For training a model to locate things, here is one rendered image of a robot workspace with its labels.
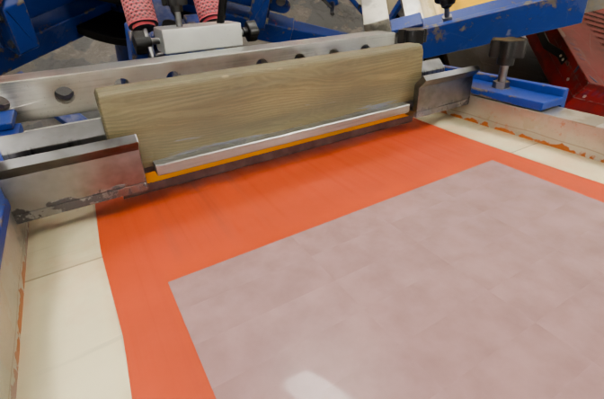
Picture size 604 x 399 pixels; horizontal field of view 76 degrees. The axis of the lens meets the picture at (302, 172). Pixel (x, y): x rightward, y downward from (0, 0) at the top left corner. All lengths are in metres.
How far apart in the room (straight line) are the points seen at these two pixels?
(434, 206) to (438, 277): 0.09
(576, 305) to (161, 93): 0.33
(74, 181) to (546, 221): 0.37
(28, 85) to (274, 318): 0.43
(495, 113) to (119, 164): 0.43
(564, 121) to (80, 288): 0.48
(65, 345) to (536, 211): 0.35
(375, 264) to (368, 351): 0.07
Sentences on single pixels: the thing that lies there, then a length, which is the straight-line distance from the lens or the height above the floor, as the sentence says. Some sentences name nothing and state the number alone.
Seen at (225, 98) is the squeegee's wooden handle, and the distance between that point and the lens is 0.37.
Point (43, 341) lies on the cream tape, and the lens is 0.28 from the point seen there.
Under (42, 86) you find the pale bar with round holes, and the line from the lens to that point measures 0.57.
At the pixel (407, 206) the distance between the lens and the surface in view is 0.35.
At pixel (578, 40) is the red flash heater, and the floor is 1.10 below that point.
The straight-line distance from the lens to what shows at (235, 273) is 0.28.
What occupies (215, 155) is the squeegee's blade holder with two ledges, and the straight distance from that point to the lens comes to 0.37.
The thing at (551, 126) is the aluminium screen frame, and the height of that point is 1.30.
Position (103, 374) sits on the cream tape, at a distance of 0.25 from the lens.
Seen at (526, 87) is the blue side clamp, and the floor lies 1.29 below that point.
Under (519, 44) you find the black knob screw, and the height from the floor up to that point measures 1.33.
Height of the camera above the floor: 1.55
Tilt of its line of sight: 52 degrees down
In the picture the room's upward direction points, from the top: 23 degrees clockwise
